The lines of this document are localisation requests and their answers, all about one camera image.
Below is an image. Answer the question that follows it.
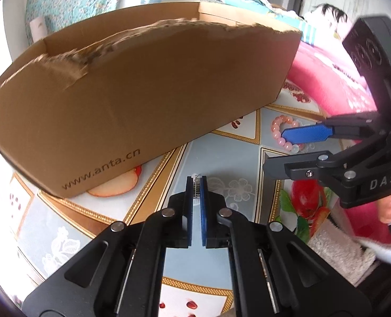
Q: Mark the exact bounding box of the pink bead bracelet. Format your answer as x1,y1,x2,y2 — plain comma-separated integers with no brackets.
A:
270,114,306,154

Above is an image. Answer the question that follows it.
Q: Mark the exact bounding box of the brown cardboard box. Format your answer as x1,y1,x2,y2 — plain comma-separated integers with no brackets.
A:
0,2,301,198

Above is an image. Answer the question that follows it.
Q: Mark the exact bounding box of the pink bed quilt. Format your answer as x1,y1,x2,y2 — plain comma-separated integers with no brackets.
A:
282,41,391,245

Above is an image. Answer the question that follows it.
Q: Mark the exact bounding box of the black white plush toy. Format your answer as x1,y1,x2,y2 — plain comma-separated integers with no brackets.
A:
309,3,348,32

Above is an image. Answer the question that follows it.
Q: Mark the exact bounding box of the rolled pink paper tube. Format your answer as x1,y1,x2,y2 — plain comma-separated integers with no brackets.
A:
29,16,49,43

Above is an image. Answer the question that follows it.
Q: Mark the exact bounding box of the fruit pattern tablecloth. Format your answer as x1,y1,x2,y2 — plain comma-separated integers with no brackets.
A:
0,79,355,317

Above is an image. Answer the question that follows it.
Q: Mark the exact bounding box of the silver chain bracelet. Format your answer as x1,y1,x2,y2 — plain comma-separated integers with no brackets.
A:
193,173,203,202

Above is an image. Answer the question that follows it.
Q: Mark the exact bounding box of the light blue pillow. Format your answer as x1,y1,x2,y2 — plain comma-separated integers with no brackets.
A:
219,0,319,46

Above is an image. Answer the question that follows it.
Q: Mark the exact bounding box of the white fluffy sleeve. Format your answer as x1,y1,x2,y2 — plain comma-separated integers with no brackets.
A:
307,220,391,286

